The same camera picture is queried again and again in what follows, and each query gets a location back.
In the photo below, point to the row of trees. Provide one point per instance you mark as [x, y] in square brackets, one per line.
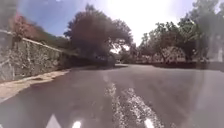
[173, 36]

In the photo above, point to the large dark tree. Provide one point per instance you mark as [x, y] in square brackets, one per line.
[96, 33]

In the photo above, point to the bushes above wall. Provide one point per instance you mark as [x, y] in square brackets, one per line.
[25, 28]

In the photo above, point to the robot's own part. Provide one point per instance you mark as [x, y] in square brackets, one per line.
[149, 123]
[77, 124]

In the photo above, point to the grey asphalt road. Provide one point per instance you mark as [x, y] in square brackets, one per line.
[150, 86]

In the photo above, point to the low dark wall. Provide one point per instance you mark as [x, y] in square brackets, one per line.
[186, 65]

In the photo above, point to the grey stone wall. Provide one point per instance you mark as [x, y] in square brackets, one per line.
[30, 56]

